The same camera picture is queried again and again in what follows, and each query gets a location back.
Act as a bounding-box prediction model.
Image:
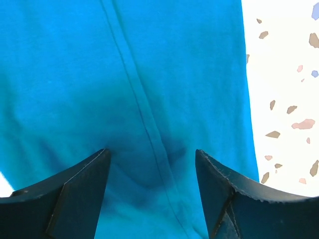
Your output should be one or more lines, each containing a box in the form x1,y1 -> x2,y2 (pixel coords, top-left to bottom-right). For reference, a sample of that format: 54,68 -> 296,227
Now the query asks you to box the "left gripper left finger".
0,149 -> 111,239

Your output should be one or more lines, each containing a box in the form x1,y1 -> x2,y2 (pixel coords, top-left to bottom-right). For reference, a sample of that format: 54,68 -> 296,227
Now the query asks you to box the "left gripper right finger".
195,150 -> 319,239

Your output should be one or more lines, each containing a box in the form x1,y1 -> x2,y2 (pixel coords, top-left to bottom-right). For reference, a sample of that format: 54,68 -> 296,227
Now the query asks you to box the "blue t-shirt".
0,0 -> 259,239

